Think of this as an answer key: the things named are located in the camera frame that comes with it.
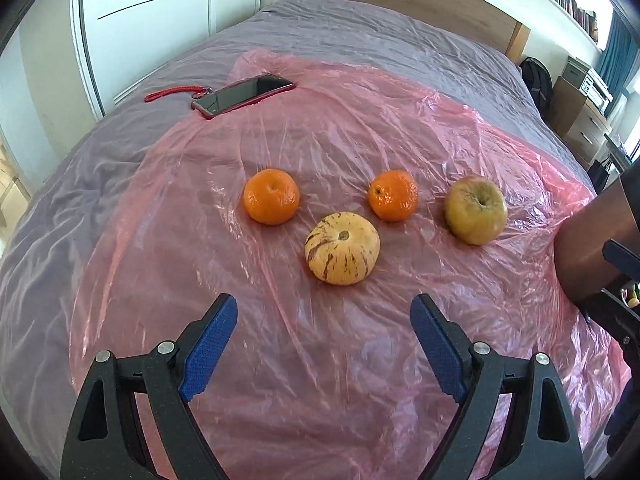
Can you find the yellow-green apple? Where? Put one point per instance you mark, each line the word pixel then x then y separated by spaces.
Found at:
pixel 476 212

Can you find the grey printer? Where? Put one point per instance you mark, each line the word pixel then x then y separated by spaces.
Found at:
pixel 590 82

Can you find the person's right forearm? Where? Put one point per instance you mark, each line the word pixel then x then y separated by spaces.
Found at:
pixel 625 420

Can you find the striped pepino melon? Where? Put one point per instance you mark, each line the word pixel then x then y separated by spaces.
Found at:
pixel 342 252

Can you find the orange tangerine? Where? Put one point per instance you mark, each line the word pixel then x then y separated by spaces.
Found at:
pixel 271 196
pixel 393 196

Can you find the wooden cabinet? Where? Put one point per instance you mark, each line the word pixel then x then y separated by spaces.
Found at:
pixel 575 120

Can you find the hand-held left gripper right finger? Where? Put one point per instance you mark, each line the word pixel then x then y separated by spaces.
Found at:
pixel 440 355

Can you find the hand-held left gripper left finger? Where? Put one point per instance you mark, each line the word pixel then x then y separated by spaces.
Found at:
pixel 207 355

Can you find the copper and black kettle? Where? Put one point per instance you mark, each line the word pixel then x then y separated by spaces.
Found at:
pixel 585 250

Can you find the black backpack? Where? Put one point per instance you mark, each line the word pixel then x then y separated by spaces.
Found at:
pixel 537 85

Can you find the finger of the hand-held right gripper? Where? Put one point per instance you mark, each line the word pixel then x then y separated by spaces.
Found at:
pixel 622 259
pixel 615 317

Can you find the pink plastic sheet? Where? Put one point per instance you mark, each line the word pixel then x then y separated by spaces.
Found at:
pixel 325 360

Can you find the smartphone with red case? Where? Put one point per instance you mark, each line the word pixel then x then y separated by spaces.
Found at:
pixel 240 96

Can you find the teal curtain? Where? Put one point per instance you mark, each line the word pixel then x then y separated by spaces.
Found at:
pixel 620 55

